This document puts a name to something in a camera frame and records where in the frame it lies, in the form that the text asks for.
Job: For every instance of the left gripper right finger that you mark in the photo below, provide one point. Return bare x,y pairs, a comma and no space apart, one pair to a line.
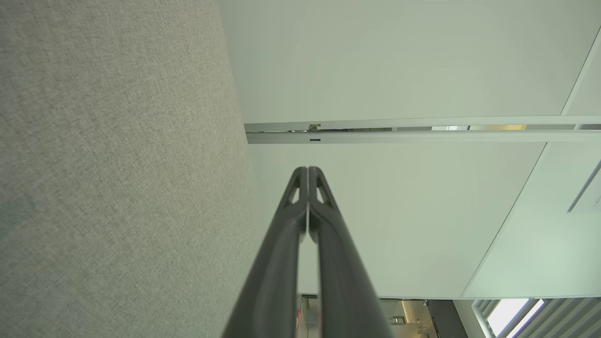
342,281

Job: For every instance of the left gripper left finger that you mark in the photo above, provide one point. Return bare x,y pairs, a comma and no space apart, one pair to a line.
277,272

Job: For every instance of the window with blinds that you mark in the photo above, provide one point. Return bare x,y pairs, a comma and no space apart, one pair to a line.
540,319

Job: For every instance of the ceiling light strip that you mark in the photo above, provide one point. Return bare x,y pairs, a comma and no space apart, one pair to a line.
587,188

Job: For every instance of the grey partition post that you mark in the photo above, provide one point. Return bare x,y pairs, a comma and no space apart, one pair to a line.
422,136

